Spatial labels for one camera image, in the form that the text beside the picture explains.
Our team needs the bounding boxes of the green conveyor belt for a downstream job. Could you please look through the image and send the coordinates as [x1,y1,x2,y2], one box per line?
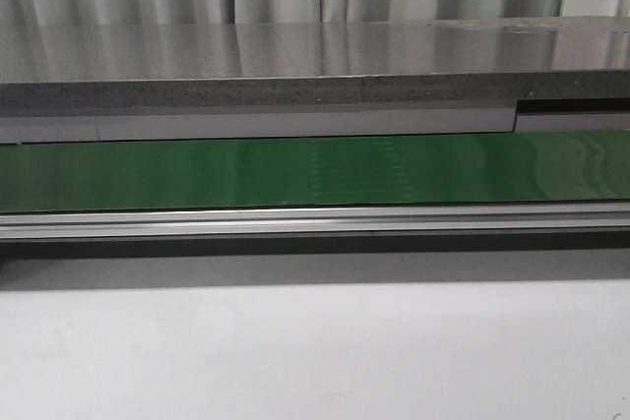
[1,131,629,213]

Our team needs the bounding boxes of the aluminium conveyor frame rail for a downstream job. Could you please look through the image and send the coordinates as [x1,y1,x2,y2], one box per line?
[1,201,629,242]

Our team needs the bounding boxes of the grey stone countertop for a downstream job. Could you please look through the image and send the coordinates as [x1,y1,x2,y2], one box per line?
[1,17,629,116]

